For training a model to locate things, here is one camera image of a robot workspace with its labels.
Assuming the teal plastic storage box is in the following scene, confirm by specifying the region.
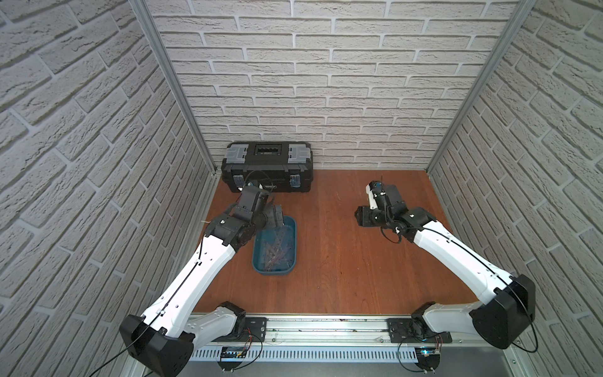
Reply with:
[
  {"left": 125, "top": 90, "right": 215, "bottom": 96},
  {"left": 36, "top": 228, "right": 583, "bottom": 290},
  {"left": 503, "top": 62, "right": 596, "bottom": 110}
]
[{"left": 252, "top": 216, "right": 297, "bottom": 276}]

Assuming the pink clear triangle ruler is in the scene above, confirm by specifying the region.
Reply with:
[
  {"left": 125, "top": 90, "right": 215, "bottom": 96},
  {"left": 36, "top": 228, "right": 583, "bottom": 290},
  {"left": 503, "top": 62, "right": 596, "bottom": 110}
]
[{"left": 262, "top": 240, "right": 286, "bottom": 271}]

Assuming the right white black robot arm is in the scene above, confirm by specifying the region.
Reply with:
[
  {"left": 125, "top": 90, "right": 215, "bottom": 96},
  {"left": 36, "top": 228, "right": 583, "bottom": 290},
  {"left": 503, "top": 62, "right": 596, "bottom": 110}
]
[{"left": 355, "top": 206, "right": 535, "bottom": 350}]

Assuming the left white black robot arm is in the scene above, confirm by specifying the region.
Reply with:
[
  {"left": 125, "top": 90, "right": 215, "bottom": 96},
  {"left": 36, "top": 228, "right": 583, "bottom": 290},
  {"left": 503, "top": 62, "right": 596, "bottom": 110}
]
[{"left": 119, "top": 204, "right": 284, "bottom": 376}]

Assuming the black plastic toolbox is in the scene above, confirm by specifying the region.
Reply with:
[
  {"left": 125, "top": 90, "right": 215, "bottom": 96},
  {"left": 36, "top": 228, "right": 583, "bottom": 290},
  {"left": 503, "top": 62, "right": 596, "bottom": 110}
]
[{"left": 221, "top": 141, "right": 313, "bottom": 193}]

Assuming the left controller board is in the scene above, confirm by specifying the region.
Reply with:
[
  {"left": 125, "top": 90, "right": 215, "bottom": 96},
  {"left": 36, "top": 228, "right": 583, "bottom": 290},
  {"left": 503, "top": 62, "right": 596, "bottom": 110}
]
[{"left": 218, "top": 347, "right": 249, "bottom": 372}]

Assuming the controller board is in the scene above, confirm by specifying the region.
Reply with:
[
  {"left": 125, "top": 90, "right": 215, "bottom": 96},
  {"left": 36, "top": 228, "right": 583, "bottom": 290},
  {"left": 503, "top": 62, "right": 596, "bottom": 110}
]
[
  {"left": 218, "top": 347, "right": 249, "bottom": 372},
  {"left": 415, "top": 348, "right": 441, "bottom": 373}
]

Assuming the right controller board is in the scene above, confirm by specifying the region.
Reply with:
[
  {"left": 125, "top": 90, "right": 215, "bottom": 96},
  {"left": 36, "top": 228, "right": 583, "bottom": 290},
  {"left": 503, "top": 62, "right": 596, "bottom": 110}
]
[{"left": 415, "top": 348, "right": 441, "bottom": 373}]

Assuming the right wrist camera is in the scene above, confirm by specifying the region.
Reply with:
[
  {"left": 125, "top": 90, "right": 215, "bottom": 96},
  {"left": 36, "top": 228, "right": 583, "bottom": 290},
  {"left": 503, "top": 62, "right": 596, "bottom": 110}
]
[{"left": 367, "top": 181, "right": 408, "bottom": 219}]

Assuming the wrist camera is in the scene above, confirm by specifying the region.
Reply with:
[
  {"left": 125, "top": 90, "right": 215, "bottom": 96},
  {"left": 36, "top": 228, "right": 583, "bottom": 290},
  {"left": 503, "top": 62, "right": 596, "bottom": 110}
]
[
  {"left": 367, "top": 181, "right": 408, "bottom": 219},
  {"left": 233, "top": 186, "right": 270, "bottom": 223}
]

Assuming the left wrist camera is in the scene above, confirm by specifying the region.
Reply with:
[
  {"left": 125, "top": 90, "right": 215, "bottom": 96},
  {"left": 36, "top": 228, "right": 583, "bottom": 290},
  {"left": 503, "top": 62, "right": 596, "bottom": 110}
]
[{"left": 233, "top": 186, "right": 270, "bottom": 223}]

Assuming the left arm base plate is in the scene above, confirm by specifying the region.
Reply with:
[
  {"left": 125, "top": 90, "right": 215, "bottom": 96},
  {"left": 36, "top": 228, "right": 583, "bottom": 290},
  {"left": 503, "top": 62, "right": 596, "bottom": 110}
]
[{"left": 214, "top": 317, "right": 268, "bottom": 342}]

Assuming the aluminium front rail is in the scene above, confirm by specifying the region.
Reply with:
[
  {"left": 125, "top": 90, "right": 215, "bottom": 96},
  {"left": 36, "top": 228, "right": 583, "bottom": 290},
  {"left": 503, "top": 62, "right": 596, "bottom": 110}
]
[{"left": 172, "top": 306, "right": 485, "bottom": 349}]

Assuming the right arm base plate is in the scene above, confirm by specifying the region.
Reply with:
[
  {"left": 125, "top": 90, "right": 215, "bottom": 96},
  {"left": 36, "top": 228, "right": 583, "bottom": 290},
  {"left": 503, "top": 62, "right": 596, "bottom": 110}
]
[{"left": 386, "top": 317, "right": 452, "bottom": 344}]

